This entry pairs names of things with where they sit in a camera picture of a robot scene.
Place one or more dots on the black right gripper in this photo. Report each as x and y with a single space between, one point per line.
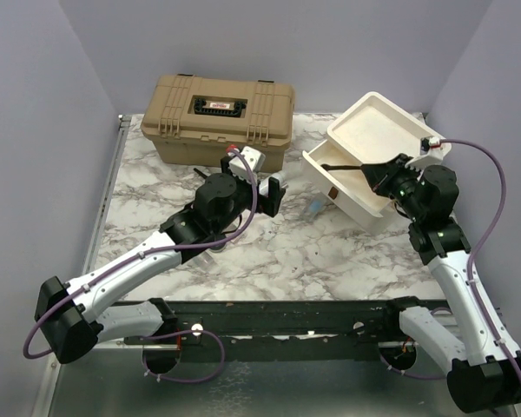
380 175

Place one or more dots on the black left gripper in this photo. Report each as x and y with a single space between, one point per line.
270 205

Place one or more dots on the white pull-out drawer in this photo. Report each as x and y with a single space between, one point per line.
347 189

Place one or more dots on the white drawer organizer box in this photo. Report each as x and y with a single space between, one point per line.
375 130

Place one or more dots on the thin black makeup brush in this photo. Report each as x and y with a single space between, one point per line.
329 167

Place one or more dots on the black fluffy powder brush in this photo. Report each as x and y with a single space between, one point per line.
201 173

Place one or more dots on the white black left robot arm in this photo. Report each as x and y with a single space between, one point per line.
78 314

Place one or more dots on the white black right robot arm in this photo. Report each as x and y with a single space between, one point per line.
482 365

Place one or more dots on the white cosmetic tube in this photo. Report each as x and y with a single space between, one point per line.
280 176

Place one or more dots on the clear blue small container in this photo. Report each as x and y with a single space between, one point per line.
313 208

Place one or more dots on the black round powder jar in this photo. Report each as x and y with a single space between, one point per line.
218 248

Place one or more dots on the clear plastic tube case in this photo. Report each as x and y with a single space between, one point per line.
204 260

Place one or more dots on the tan plastic tool case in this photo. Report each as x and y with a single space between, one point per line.
182 137

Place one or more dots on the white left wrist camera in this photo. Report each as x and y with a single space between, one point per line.
244 163

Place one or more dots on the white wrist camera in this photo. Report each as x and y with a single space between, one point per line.
432 152
244 163

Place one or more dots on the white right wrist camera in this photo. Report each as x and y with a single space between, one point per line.
432 152

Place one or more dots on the black case carry handle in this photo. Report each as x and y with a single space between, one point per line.
205 107

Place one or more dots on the black front mounting rail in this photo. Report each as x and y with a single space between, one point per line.
205 331

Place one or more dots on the aluminium table edge rail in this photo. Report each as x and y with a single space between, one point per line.
103 208

